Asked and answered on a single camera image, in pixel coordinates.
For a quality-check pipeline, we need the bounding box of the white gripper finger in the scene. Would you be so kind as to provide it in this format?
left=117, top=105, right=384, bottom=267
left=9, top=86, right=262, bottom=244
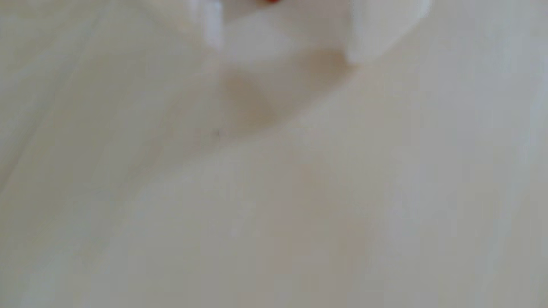
left=188, top=0, right=224, bottom=50
left=346, top=0, right=432, bottom=66

